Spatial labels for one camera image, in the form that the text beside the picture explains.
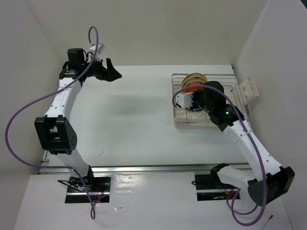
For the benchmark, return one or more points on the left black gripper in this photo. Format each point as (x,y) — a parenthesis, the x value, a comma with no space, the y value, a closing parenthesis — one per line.
(109,74)

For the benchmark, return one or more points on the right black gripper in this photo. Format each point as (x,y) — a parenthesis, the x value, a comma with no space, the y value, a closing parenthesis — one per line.
(195,94)

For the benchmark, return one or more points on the orange plate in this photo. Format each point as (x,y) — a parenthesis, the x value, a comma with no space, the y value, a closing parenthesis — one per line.
(193,88)

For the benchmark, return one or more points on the cream floral plate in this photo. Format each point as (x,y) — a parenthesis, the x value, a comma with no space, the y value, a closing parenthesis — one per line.
(193,83)
(187,82)

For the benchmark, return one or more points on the cream plate with dark blotch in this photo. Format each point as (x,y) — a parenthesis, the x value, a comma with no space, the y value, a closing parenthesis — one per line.
(195,77)

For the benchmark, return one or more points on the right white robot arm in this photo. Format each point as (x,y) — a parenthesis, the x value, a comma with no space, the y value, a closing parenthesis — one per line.
(269,179)

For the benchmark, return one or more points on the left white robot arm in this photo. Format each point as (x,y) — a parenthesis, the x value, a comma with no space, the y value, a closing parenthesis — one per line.
(55,133)

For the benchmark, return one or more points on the white cutlery holder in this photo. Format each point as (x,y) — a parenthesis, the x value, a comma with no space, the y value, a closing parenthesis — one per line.
(248,90)

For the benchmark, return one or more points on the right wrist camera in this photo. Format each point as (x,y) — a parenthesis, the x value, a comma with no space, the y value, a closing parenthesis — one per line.
(184,100)

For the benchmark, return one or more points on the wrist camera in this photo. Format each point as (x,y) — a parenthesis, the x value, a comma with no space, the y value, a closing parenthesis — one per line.
(184,100)
(97,48)

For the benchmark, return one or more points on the wire dish rack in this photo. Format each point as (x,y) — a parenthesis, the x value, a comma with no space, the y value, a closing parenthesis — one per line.
(184,117)

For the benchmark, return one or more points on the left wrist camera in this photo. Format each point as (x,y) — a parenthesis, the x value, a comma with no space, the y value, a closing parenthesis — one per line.
(97,48)

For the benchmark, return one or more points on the aluminium rail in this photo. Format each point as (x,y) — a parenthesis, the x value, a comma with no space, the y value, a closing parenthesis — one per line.
(195,168)

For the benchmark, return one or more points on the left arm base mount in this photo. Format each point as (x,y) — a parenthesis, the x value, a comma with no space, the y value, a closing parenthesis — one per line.
(99,191)

